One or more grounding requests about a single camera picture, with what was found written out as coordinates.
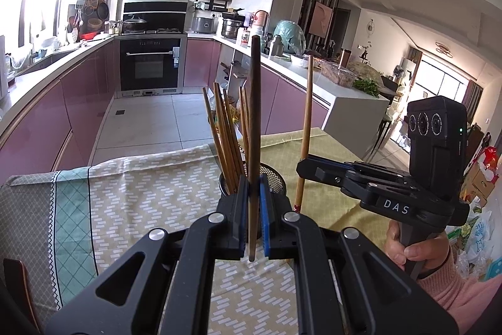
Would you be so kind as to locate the teal fan cover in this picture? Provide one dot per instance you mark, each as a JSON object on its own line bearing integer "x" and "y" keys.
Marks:
{"x": 293, "y": 37}

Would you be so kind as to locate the pink sleeve forearm right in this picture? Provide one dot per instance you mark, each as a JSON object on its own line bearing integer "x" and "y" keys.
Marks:
{"x": 472, "y": 303}

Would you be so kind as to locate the patterned tablecloth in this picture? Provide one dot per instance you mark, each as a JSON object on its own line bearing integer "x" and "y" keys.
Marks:
{"x": 67, "y": 227}

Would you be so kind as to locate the bamboo chopstick plain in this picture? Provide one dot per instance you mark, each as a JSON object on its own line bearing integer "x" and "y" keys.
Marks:
{"x": 254, "y": 146}

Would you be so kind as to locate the black range hood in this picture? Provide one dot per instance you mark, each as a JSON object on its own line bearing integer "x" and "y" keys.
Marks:
{"x": 155, "y": 16}

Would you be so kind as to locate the bamboo chopstick red end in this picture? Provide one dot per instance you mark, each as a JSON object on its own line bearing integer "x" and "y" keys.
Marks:
{"x": 218, "y": 128}

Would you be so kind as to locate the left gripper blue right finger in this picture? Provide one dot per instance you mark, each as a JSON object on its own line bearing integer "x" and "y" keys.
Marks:
{"x": 268, "y": 217}

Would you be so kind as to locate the black camera box right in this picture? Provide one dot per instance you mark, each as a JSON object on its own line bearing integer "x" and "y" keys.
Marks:
{"x": 437, "y": 133}

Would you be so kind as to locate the built-in black oven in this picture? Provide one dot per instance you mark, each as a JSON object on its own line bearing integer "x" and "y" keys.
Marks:
{"x": 151, "y": 64}

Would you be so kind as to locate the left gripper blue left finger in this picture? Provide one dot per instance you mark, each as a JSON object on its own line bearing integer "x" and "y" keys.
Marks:
{"x": 238, "y": 220}

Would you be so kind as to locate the steel stock pot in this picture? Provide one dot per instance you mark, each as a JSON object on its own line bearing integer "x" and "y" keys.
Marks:
{"x": 230, "y": 27}

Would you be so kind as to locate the right hand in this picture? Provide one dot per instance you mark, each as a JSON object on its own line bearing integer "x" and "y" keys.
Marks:
{"x": 432, "y": 253}

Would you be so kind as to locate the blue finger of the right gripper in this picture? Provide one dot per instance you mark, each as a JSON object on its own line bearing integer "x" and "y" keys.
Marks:
{"x": 329, "y": 163}
{"x": 328, "y": 176}

